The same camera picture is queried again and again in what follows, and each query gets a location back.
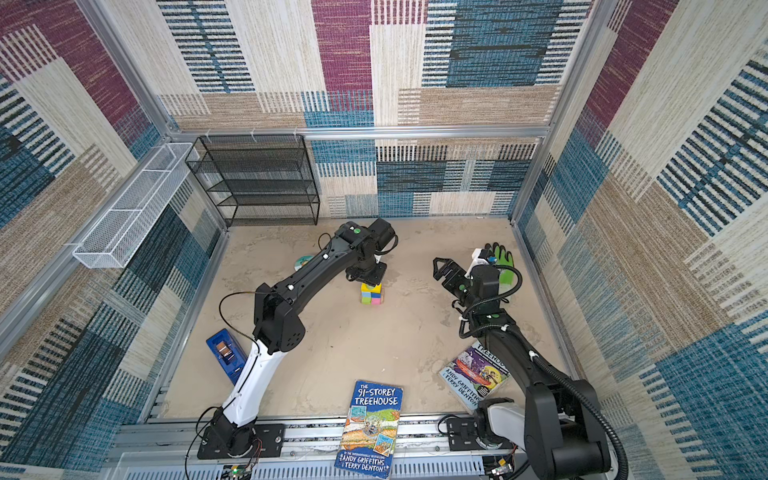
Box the yellow wood block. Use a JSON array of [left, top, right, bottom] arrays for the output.
[[360, 283, 382, 294]]

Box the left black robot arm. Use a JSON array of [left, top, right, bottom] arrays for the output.
[[196, 218, 398, 460]]

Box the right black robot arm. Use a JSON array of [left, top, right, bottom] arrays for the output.
[[433, 257, 627, 479]]

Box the green black work glove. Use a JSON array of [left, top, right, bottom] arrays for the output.
[[485, 242, 516, 290]]

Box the round sunflower label jar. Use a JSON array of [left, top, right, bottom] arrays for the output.
[[294, 255, 313, 271]]

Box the purple treehouse book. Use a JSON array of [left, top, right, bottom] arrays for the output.
[[440, 341, 510, 412]]

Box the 91-storey treehouse book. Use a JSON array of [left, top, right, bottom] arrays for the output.
[[334, 380, 403, 479]]

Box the blue box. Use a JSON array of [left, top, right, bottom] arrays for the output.
[[206, 329, 247, 385]]

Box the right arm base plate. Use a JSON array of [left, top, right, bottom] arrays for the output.
[[438, 415, 489, 452]]

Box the black wire shelf rack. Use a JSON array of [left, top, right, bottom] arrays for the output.
[[185, 134, 320, 227]]

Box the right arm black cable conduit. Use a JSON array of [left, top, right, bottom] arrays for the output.
[[457, 264, 630, 480]]

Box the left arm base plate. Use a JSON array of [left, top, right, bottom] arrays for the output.
[[196, 423, 285, 460]]

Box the white wire mesh basket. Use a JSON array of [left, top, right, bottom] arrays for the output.
[[73, 143, 192, 269]]

